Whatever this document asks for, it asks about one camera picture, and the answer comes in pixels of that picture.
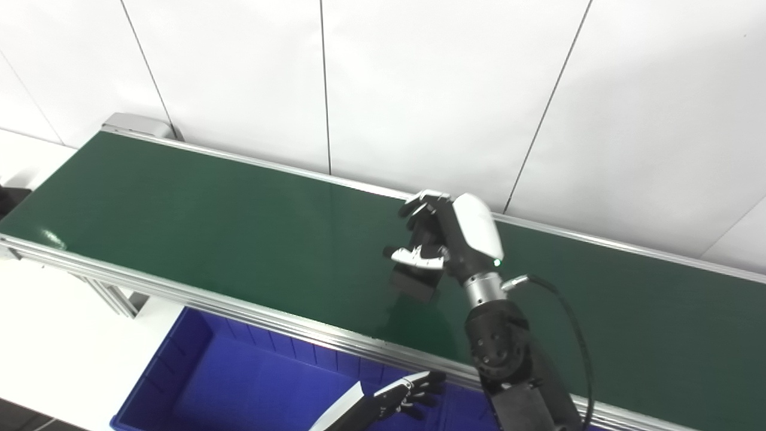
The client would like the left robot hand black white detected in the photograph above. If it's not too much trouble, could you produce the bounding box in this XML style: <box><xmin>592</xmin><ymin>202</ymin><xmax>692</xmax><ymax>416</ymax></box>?
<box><xmin>308</xmin><ymin>371</ymin><xmax>446</xmax><ymax>431</ymax></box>

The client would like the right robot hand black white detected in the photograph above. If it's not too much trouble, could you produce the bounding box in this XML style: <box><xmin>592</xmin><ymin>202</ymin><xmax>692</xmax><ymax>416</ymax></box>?
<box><xmin>383</xmin><ymin>190</ymin><xmax>504</xmax><ymax>288</ymax></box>

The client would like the black block with cylinder part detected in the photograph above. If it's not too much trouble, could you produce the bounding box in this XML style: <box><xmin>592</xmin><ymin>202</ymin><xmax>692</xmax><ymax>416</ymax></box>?
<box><xmin>389</xmin><ymin>263</ymin><xmax>442</xmax><ymax>303</ymax></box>

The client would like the green conveyor belt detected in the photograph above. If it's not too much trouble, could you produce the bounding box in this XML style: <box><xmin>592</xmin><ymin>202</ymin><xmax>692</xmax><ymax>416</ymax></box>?
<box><xmin>0</xmin><ymin>132</ymin><xmax>766</xmax><ymax>431</ymax></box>
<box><xmin>0</xmin><ymin>113</ymin><xmax>766</xmax><ymax>431</ymax></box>

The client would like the aluminium conveyor leg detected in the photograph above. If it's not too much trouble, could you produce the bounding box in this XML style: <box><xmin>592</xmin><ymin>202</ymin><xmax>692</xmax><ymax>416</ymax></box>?
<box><xmin>78</xmin><ymin>275</ymin><xmax>150</xmax><ymax>318</ymax></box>

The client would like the black box device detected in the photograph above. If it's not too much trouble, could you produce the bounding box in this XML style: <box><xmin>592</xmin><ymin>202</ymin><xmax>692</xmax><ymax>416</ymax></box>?
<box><xmin>0</xmin><ymin>187</ymin><xmax>32</xmax><ymax>221</ymax></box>

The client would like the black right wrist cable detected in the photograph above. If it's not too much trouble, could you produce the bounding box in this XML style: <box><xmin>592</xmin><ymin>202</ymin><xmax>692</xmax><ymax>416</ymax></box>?
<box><xmin>501</xmin><ymin>274</ymin><xmax>596</xmax><ymax>431</ymax></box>

